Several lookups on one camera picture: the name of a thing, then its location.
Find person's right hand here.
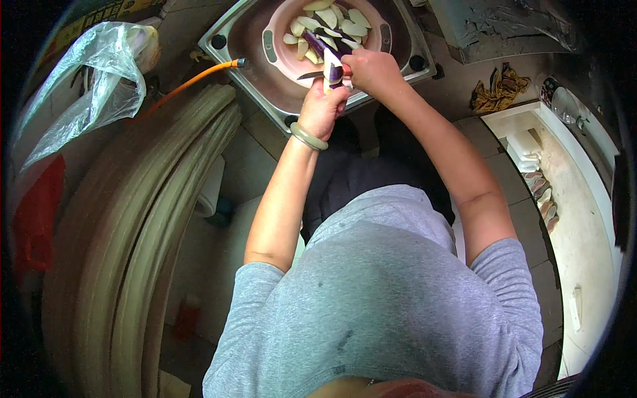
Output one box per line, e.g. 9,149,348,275
340,48,407,100

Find person's left hand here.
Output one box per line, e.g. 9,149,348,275
297,77,350,143

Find purple eggplant piece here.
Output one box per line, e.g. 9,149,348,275
322,48,345,94

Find red handled kitchen knife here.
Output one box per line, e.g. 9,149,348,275
297,64,353,81

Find pile of cut eggplant slices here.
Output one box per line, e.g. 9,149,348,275
282,0,373,65

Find pink plastic basin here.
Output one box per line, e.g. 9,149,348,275
262,0,393,90

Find person's legs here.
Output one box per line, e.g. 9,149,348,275
300,105,457,245

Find stainless steel gas stove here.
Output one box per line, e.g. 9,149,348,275
197,0,438,137

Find yellow brown rag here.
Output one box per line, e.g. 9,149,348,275
470,62,532,114

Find white plastic bucket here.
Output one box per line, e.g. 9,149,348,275
195,154,227,219

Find person's body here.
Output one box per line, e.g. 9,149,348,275
203,184,544,398

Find glass pot lid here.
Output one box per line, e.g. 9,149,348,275
549,86,584,125

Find clear plastic bag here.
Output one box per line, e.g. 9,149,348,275
14,21,148,173

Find white counter ledge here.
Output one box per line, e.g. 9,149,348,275
481,101,624,380

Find red plastic bag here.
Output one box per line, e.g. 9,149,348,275
11,154,67,282

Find pale green jade bracelet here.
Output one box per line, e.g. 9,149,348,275
290,121,329,152

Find orange gas hose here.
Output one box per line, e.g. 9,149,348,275
125,58,248,123

